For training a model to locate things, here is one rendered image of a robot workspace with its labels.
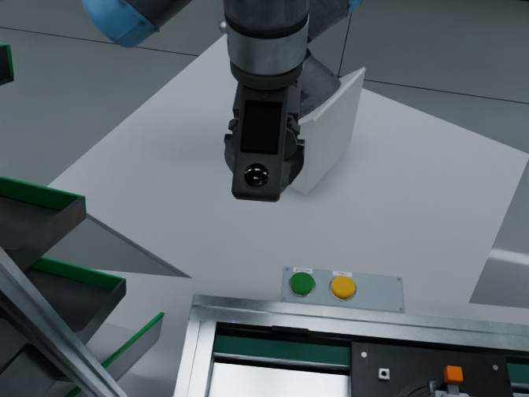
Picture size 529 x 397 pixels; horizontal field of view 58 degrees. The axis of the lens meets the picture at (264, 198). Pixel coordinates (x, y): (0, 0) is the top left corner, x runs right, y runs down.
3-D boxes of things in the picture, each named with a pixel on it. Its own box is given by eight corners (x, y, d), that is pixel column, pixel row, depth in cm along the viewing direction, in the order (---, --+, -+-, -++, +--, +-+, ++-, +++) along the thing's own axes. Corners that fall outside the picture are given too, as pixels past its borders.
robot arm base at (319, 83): (312, 91, 110) (288, 55, 108) (354, 74, 97) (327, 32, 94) (269, 131, 105) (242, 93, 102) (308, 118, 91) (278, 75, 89)
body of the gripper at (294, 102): (301, 115, 59) (308, 27, 49) (297, 168, 53) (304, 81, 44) (239, 111, 59) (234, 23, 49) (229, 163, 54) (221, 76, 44)
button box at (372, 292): (282, 280, 90) (282, 265, 85) (394, 291, 89) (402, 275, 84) (279, 316, 86) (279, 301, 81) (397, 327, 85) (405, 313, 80)
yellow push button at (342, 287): (330, 279, 84) (331, 273, 83) (353, 281, 84) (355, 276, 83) (330, 300, 82) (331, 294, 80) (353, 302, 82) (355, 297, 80)
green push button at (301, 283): (290, 276, 85) (291, 270, 83) (313, 277, 85) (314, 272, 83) (289, 296, 83) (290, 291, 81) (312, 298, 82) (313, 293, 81)
